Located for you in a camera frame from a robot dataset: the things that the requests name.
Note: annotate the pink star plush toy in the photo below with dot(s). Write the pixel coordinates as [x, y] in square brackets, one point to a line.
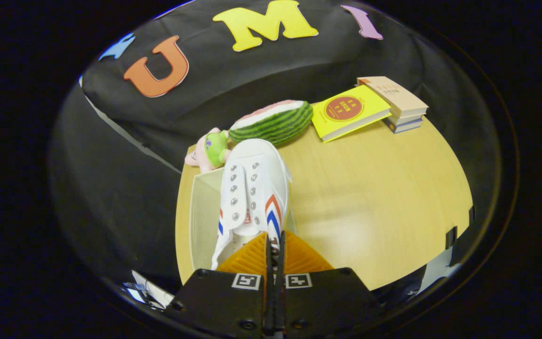
[210, 150]

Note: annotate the black backdrop cloth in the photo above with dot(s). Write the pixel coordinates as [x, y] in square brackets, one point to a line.
[125, 165]

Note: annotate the dark blue book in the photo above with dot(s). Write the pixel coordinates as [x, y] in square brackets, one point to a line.
[405, 127]

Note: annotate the white canvas shoe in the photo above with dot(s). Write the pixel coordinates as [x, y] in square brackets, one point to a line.
[254, 193]

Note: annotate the white sheet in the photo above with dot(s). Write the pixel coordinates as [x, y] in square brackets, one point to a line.
[155, 289]

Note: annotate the yellow book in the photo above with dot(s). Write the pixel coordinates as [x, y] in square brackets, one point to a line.
[348, 113]

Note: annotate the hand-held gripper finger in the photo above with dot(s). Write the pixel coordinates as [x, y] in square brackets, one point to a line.
[281, 301]
[269, 301]

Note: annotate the cream fabric storage box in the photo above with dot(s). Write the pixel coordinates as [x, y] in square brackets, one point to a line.
[203, 212]

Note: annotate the beige book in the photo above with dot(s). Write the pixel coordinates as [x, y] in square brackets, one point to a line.
[393, 96]

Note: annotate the watermelon slice plush toy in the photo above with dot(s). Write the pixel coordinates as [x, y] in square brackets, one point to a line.
[275, 125]

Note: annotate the black table bracket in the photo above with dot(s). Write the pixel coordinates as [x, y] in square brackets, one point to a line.
[450, 238]

